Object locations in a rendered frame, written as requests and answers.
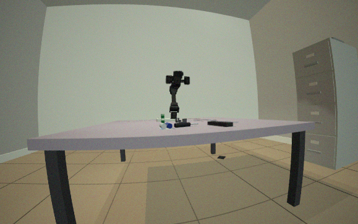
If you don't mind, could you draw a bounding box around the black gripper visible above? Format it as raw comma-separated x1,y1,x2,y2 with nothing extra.
166,75,190,85

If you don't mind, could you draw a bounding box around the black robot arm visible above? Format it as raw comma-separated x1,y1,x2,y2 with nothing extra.
169,71,184,119

